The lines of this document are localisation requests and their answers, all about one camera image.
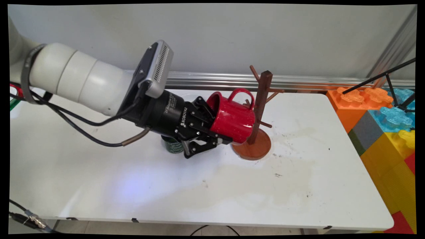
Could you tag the grey toy brick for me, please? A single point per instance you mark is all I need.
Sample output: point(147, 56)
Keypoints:
point(368, 131)

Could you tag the orange toy brick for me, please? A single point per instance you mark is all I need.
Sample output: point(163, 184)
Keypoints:
point(348, 104)

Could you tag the red enamel mug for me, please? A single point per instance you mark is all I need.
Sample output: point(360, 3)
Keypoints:
point(232, 119)

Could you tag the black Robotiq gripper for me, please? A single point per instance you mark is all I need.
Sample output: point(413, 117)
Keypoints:
point(166, 113)

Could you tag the aluminium frame rail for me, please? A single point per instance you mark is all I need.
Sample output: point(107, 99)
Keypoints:
point(298, 79)

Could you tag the black tripod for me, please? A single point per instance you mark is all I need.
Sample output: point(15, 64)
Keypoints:
point(391, 86)

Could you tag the dark green mug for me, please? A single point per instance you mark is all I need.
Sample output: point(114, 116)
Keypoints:
point(172, 146)

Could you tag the aluminium frame post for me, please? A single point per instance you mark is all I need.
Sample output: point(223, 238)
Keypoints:
point(395, 46)

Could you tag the green toy brick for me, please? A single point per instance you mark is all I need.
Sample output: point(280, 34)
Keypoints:
point(357, 142)

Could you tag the blue toy brick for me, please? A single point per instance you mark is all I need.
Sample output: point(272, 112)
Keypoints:
point(395, 118)

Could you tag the brown wooden mug tree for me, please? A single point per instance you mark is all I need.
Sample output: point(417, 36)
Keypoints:
point(260, 99)

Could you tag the yellow toy brick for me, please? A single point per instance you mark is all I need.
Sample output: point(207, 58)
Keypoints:
point(385, 166)

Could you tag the white bowl with blue outside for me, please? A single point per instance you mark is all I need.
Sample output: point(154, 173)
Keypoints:
point(192, 95)

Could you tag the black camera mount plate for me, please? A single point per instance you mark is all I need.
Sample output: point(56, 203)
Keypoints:
point(139, 79)

